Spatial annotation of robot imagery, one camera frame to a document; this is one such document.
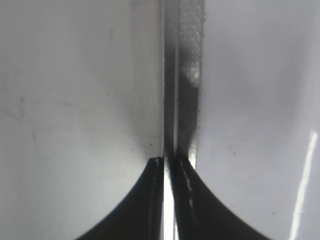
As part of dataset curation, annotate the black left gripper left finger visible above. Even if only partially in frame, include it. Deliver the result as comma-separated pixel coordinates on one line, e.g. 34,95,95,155
79,157,163,240

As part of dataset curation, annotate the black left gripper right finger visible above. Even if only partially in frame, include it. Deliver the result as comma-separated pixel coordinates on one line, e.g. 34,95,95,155
164,150,267,240

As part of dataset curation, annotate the white whiteboard with grey frame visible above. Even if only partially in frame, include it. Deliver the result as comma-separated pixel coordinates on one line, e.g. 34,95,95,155
162,0,320,240

